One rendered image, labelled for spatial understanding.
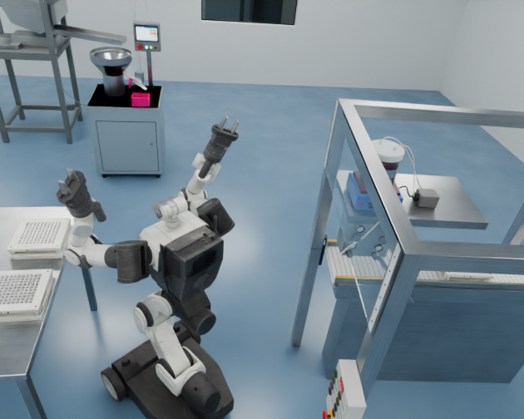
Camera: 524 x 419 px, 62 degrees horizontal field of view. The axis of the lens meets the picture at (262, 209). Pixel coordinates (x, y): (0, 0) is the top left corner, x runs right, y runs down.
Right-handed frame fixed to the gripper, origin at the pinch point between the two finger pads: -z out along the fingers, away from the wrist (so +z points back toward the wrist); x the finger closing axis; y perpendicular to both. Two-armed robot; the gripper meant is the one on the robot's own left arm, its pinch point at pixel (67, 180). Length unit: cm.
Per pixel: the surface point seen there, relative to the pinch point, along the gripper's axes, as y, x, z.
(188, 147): -57, 222, 276
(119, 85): -110, 197, 178
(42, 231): -46, 11, 87
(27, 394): -8, -60, 77
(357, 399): 110, -32, 20
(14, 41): -233, 220, 188
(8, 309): -28, -34, 65
